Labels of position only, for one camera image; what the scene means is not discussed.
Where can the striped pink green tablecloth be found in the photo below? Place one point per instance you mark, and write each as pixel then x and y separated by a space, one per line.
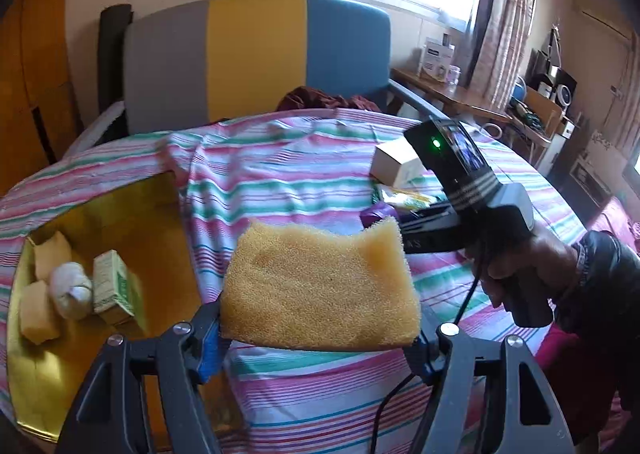
pixel 310 167

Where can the yellow sponge chunk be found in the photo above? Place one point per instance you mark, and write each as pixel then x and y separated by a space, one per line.
pixel 302 288

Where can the dark red cloth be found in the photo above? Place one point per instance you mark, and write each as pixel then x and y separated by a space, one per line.
pixel 304 97

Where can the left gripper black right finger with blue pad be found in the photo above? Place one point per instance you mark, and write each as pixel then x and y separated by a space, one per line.
pixel 520 414

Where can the person's right hand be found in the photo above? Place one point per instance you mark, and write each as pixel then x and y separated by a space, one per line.
pixel 553 262

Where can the black rolled mat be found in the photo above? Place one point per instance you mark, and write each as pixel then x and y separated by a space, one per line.
pixel 114 20

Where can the white appliance box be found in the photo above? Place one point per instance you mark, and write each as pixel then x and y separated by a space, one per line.
pixel 436 59

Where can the small green white box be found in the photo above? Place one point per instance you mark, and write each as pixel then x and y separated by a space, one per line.
pixel 116 296

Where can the yellow sponge piece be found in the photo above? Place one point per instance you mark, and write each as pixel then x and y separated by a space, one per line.
pixel 38 318

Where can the gold metal tray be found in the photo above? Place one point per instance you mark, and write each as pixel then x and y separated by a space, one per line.
pixel 142 222

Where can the white towel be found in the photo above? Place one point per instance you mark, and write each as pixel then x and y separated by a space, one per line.
pixel 71 291

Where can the beige barcode carton box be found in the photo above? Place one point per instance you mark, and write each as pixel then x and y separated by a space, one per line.
pixel 395 163

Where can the wooden side desk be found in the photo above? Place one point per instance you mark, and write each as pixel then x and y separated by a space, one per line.
pixel 456 99

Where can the grey yellow blue chair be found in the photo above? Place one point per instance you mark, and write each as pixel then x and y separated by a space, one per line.
pixel 202 62

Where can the purple snack packet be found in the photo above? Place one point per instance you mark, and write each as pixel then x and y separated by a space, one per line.
pixel 376 213

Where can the yellow green snack packet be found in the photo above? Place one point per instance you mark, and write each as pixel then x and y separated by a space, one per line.
pixel 404 200

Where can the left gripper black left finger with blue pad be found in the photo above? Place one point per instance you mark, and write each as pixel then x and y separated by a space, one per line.
pixel 109 412

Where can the yellow sponge block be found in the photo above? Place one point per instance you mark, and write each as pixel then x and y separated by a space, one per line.
pixel 50 255

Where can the wooden wardrobe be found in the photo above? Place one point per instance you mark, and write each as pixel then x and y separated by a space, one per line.
pixel 39 114

